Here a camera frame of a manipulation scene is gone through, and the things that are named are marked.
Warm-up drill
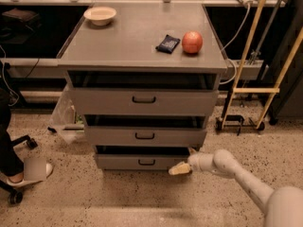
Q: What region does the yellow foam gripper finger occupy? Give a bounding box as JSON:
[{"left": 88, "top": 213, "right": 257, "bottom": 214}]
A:
[{"left": 169, "top": 162, "right": 191, "bottom": 176}]

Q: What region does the grey bottom drawer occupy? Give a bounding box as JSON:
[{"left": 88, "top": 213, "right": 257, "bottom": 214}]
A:
[{"left": 95, "top": 146, "right": 199, "bottom": 171}]

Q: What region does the grey drawer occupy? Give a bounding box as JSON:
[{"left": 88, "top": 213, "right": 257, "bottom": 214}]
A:
[
  {"left": 95, "top": 146, "right": 199, "bottom": 171},
  {"left": 84, "top": 114, "right": 206, "bottom": 147},
  {"left": 67, "top": 71, "right": 218, "bottom": 116}
]

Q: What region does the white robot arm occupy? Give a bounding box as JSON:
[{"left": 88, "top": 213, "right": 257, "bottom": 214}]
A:
[{"left": 169, "top": 149, "right": 303, "bottom": 227}]

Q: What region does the grey middle drawer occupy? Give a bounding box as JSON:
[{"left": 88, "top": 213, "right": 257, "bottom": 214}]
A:
[{"left": 84, "top": 114, "right": 206, "bottom": 147}]

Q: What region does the grey drawer cabinet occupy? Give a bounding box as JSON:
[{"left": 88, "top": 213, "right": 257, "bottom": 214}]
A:
[{"left": 56, "top": 2, "right": 229, "bottom": 172}]

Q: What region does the grey top drawer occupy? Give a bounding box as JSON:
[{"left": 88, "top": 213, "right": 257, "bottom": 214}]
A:
[{"left": 67, "top": 71, "right": 218, "bottom": 116}]

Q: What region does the clear plastic bag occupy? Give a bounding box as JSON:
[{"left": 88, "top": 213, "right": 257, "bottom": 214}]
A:
[{"left": 48, "top": 85, "right": 85, "bottom": 144}]

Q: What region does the dark blue snack packet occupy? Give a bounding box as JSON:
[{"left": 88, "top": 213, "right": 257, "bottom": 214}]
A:
[{"left": 155, "top": 35, "right": 180, "bottom": 54}]

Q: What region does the red apple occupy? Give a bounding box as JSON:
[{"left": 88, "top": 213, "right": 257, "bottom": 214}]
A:
[{"left": 182, "top": 31, "right": 203, "bottom": 54}]

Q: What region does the white sneaker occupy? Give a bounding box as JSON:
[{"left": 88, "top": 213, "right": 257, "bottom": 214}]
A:
[{"left": 6, "top": 163, "right": 53, "bottom": 188}]

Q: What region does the black office chair base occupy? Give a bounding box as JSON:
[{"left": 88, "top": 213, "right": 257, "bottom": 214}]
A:
[{"left": 0, "top": 132, "right": 37, "bottom": 205}]

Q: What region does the black trouser leg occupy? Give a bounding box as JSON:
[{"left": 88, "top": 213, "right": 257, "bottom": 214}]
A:
[{"left": 0, "top": 89, "right": 24, "bottom": 183}]

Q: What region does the white bowl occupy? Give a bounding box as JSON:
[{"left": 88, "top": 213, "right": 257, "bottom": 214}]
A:
[{"left": 83, "top": 7, "right": 116, "bottom": 26}]

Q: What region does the black box on shelf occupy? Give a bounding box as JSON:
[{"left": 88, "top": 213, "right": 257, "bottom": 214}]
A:
[{"left": 2, "top": 8, "right": 41, "bottom": 28}]

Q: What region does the yellow wooden frame stand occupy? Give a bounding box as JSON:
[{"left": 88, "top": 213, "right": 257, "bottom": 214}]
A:
[{"left": 215, "top": 0, "right": 303, "bottom": 131}]

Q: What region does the white power cable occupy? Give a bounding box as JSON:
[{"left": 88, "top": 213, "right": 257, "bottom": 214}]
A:
[{"left": 218, "top": 3, "right": 253, "bottom": 86}]

